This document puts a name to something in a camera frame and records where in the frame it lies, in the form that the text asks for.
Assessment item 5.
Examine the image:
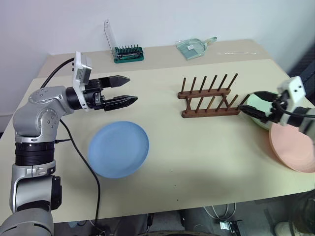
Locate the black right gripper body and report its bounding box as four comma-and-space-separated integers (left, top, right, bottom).
265, 94, 289, 125

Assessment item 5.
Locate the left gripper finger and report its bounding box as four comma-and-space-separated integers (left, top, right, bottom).
107, 75, 131, 89
103, 95, 138, 112

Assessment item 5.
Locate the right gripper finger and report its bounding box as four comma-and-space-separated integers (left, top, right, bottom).
254, 90, 280, 101
238, 105, 268, 122

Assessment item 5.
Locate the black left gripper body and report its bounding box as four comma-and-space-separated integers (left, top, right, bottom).
83, 76, 111, 112

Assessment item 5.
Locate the green plate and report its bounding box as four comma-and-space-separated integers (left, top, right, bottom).
246, 94, 273, 131

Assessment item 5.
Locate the pink plate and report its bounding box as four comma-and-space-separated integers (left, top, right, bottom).
268, 122, 315, 174

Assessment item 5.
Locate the blue plate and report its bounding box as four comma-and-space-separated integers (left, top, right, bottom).
88, 120, 150, 179

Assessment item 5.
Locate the wooden dish rack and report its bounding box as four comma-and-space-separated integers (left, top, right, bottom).
177, 72, 251, 119

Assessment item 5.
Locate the green screwdriver bit set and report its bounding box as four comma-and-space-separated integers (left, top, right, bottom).
103, 19, 145, 64

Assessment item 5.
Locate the black textured object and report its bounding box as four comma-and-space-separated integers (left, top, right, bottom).
287, 40, 315, 82

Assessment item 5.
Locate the clear plastic strip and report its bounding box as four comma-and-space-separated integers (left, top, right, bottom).
216, 50, 259, 56

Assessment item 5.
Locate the green plastic dustpan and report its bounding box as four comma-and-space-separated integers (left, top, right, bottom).
175, 36, 218, 60

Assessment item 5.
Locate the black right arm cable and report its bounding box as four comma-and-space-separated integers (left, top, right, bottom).
272, 100, 315, 117

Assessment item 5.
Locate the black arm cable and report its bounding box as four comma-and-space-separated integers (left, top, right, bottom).
40, 58, 101, 222
272, 100, 315, 117

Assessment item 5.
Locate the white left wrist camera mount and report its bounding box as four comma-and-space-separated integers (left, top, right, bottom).
71, 51, 94, 113

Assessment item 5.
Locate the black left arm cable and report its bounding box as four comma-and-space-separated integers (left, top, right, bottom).
40, 58, 101, 222

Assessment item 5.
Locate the white coiled cable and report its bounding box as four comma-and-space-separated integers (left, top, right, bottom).
203, 202, 237, 222

